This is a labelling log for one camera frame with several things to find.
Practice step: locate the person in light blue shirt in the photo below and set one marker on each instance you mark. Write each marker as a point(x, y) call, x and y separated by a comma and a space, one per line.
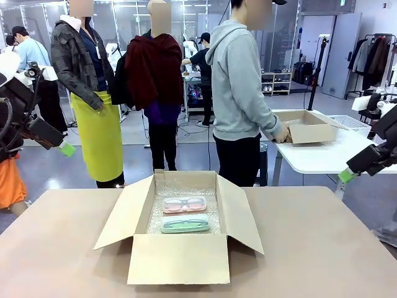
point(34, 52)

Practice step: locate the small cardboard box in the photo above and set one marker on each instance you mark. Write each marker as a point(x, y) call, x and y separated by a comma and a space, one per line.
point(313, 133)

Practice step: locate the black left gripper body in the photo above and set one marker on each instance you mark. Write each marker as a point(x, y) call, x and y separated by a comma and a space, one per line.
point(14, 102)

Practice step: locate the yellow apron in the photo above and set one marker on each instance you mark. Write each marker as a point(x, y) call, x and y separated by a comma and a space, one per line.
point(99, 139)

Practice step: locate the background equipment workbench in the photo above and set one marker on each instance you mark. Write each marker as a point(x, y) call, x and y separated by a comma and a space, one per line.
point(193, 91)

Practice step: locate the black tripod with light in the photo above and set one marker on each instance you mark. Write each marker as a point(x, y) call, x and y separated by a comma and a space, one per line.
point(318, 74)

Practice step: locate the white plastic basket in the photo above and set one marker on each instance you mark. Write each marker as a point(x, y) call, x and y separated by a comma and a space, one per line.
point(356, 124)

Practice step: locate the person in black cap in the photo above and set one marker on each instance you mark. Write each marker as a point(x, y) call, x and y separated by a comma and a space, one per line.
point(204, 68)

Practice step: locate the dark red cloak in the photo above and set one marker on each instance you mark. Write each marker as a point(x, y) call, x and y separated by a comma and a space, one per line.
point(153, 71)

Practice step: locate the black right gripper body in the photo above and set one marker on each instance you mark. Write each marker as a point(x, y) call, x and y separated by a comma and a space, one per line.
point(389, 130)

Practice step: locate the wooden shoe rack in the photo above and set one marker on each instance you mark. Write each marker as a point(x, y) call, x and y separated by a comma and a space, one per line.
point(276, 82)

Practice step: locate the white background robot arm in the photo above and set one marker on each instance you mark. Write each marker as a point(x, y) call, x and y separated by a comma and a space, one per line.
point(113, 54)

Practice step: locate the bubble wrap in small box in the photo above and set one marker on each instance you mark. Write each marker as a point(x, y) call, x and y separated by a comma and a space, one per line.
point(293, 118)

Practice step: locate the mannequin in checked jacket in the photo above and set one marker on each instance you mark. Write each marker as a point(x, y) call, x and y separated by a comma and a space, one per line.
point(77, 62)

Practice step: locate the pink glasses case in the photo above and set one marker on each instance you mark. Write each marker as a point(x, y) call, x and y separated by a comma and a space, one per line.
point(185, 211)

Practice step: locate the person's right hand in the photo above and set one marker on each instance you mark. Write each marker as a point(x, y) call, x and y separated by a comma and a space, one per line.
point(281, 135)

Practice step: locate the white background desk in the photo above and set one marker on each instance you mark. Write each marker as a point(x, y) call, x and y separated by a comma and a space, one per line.
point(51, 73)

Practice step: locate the person in grey hoodie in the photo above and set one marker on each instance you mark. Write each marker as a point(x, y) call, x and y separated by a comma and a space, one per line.
point(235, 93)

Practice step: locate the large open cardboard box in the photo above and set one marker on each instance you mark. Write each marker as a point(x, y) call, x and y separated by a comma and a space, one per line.
point(178, 260)

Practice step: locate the person's right forearm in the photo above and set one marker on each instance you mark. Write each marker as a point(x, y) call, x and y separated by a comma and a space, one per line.
point(268, 122)

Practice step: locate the clear bubble wrap sheet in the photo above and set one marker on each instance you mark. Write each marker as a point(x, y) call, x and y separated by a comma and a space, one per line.
point(186, 189)

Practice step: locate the green glasses case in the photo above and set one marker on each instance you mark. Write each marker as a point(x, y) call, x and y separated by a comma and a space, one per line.
point(186, 229)

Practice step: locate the clothes rack with garments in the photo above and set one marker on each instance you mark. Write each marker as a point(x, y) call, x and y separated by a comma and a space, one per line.
point(372, 59)

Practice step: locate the white side table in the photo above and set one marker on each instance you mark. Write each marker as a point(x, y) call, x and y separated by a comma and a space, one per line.
point(316, 155)

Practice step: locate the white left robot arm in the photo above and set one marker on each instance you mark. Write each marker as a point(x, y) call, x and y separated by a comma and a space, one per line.
point(10, 63)

